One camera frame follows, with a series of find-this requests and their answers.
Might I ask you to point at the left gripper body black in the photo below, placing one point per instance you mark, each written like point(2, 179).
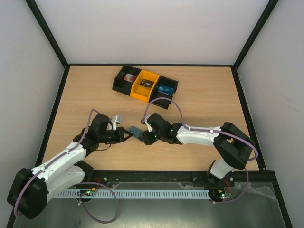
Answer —
point(111, 139)

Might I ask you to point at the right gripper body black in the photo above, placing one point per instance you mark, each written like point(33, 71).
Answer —
point(146, 137)

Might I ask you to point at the teal leather card holder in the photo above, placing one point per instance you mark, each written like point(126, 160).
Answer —
point(136, 132)

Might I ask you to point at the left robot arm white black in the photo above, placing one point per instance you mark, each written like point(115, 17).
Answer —
point(32, 189)

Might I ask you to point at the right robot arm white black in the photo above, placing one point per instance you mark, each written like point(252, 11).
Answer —
point(232, 144)

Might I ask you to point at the blue card in bin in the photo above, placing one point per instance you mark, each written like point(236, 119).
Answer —
point(165, 89)

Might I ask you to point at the dark card in yellow bin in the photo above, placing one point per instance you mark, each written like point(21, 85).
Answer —
point(146, 83)

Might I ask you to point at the red white card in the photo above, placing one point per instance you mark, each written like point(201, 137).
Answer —
point(129, 78)

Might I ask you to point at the yellow storage bin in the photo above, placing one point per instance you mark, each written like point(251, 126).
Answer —
point(141, 92)

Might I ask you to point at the left black storage bin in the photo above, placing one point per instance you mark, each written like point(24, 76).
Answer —
point(122, 86)

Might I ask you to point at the black storage bin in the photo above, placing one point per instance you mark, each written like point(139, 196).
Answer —
point(163, 81)
point(122, 86)

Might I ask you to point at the right black storage bin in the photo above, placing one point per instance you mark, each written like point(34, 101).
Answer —
point(163, 81)

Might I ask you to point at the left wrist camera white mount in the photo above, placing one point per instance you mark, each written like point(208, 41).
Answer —
point(115, 121)

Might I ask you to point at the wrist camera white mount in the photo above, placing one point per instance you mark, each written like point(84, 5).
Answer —
point(115, 121)
point(144, 121)

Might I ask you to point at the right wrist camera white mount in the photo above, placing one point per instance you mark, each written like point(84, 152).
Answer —
point(144, 121)

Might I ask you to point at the white slotted cable duct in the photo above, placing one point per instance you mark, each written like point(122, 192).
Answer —
point(135, 194)

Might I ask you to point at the black mounting rail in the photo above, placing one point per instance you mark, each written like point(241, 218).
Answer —
point(152, 177)

